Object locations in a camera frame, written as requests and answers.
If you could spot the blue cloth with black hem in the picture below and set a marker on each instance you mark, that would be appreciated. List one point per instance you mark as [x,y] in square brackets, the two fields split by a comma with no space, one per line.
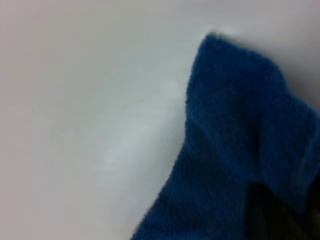
[225,112]

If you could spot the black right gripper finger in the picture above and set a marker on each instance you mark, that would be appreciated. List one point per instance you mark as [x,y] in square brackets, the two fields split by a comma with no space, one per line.
[267,217]

